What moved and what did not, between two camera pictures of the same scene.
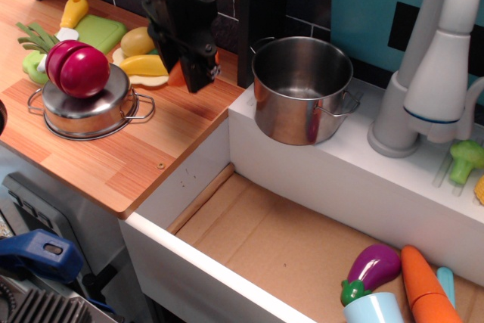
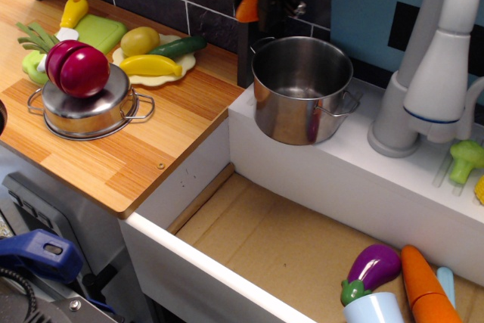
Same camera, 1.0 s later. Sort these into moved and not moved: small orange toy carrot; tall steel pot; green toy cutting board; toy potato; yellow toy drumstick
Moved: small orange toy carrot
Not moved: green toy cutting board; toy potato; yellow toy drumstick; tall steel pot
